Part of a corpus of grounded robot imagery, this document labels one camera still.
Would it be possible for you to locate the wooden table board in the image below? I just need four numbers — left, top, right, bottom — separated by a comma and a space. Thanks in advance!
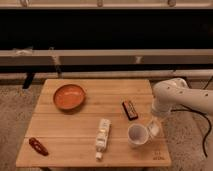
16, 79, 171, 167

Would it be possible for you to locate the black power cable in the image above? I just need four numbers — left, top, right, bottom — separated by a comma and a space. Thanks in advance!
170, 75, 213, 158

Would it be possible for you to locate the grey metal rail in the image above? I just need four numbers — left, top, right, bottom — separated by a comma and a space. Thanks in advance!
0, 49, 213, 65

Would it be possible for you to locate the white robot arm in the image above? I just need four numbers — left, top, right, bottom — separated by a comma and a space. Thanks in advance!
148, 78, 213, 138

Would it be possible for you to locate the orange ceramic bowl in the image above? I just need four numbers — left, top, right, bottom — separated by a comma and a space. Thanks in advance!
53, 84, 86, 110

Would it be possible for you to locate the dark chocolate bar wrapper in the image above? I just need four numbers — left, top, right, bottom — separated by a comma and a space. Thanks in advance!
122, 100, 138, 121

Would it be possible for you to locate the red chili pepper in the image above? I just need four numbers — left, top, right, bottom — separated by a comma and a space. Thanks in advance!
29, 137, 49, 156

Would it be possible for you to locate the white tube bottle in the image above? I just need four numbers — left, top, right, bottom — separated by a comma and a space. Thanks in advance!
95, 119, 111, 160

